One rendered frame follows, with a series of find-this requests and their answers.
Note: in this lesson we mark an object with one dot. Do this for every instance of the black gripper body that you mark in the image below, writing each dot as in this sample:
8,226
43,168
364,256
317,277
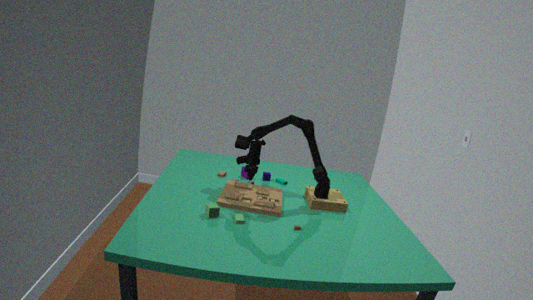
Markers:
253,161

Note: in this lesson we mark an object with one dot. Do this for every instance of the small green cube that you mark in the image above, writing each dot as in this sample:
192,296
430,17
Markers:
212,210

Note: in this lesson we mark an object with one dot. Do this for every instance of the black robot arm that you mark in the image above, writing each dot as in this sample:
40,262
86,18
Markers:
319,172

